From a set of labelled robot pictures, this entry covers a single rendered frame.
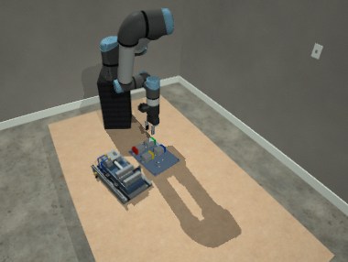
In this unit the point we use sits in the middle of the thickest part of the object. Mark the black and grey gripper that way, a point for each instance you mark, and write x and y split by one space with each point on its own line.
152 110

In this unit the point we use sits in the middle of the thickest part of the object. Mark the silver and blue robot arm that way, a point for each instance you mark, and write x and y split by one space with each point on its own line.
137 29

